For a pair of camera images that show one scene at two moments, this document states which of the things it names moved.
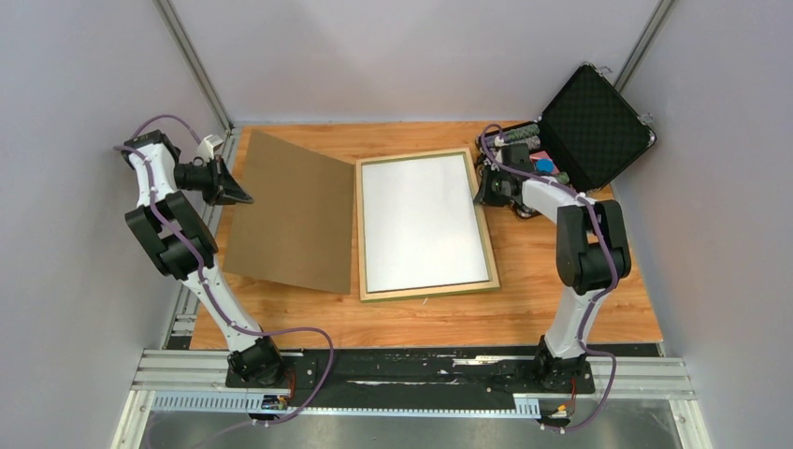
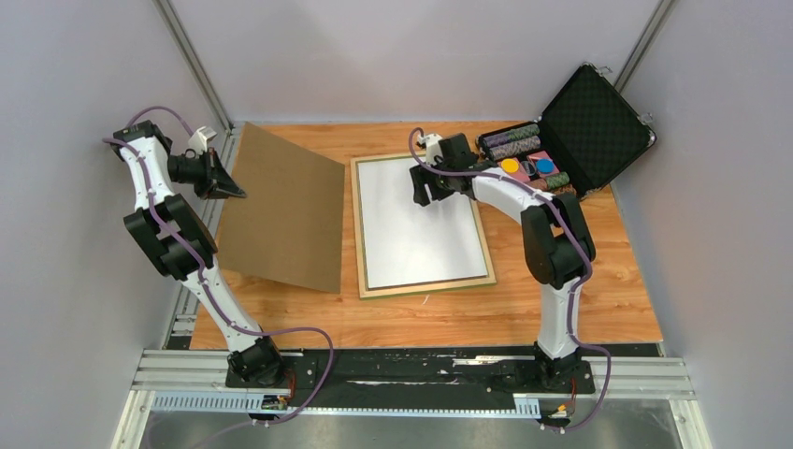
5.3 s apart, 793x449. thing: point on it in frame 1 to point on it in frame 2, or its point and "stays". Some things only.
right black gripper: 485,196 to 422,176
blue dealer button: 544,166 stays
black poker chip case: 588,137 stays
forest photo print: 421,224 stays
